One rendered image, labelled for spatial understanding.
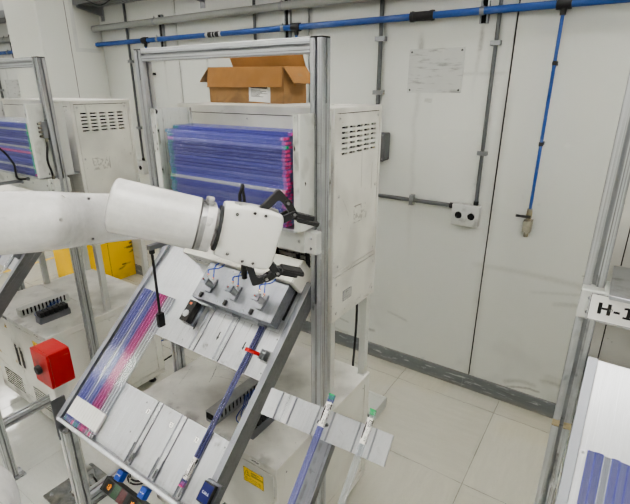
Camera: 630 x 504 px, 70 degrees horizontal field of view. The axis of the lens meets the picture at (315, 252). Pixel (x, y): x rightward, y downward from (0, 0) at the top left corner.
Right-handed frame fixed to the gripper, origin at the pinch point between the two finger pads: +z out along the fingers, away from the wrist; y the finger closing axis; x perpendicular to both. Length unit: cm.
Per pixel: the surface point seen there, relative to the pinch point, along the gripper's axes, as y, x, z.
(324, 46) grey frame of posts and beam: -41, -49, 6
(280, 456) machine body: 84, -48, 28
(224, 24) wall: -74, -275, -12
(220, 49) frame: -35, -77, -18
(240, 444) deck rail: 67, -32, 9
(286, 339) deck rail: 40, -46, 18
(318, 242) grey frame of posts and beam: 10, -49, 20
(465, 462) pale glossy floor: 112, -85, 142
